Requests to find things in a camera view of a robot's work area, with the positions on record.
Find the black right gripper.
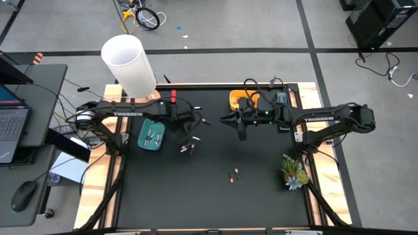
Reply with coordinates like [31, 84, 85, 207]
[221, 97, 259, 142]

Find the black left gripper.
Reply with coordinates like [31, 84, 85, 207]
[169, 103, 204, 133]

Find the yellow plastic bin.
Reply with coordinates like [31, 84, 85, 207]
[229, 89, 261, 112]

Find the teal plastic bin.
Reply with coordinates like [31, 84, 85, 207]
[137, 118, 166, 151]

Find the grey multi-port hub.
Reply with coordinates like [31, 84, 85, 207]
[276, 91, 292, 132]

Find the potted succulent plant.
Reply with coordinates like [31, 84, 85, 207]
[280, 154, 310, 191]

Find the white shade wooden base lamp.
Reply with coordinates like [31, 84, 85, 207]
[101, 34, 162, 102]

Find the wooden table side board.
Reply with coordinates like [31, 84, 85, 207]
[295, 82, 353, 227]
[73, 84, 127, 230]

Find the black support strut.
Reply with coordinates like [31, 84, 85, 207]
[79, 156, 127, 230]
[305, 181, 349, 228]

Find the white box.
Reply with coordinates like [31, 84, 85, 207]
[50, 136, 91, 184]

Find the black laptop desk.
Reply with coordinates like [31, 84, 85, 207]
[12, 63, 69, 148]

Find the black mouse desk panel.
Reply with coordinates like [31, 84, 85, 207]
[0, 144, 59, 228]

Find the black computer tower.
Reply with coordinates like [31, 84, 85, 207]
[345, 0, 418, 50]

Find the black laptop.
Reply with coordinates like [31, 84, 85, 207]
[0, 84, 33, 164]

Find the black computer mouse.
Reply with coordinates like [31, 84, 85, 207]
[10, 180, 38, 213]

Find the black screen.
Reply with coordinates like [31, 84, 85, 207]
[0, 50, 35, 86]

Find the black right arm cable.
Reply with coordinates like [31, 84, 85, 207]
[243, 78, 279, 106]

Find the black coiled cable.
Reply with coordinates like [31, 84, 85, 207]
[135, 7, 161, 32]

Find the white floor cable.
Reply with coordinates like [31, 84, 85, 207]
[387, 65, 418, 88]
[140, 9, 167, 29]

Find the yellow floor cable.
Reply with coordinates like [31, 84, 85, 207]
[120, 9, 137, 35]

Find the black floor cable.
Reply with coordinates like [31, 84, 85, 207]
[355, 51, 401, 78]

